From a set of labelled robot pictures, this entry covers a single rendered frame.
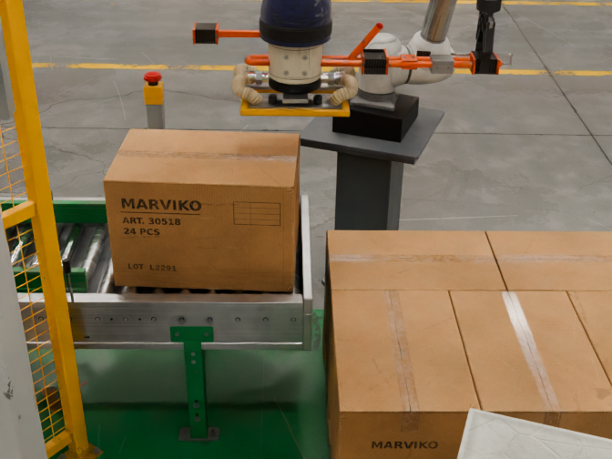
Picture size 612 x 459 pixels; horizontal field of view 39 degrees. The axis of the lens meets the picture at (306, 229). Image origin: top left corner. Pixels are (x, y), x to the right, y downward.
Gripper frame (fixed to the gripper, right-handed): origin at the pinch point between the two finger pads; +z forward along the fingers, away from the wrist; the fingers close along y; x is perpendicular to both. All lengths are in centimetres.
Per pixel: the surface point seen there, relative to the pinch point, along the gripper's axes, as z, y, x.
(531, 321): 72, 41, 17
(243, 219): 44, 25, -75
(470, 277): 73, 15, 2
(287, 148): 32, -2, -62
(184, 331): 79, 38, -95
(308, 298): 66, 38, -55
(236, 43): 128, -396, -103
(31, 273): 64, 28, -145
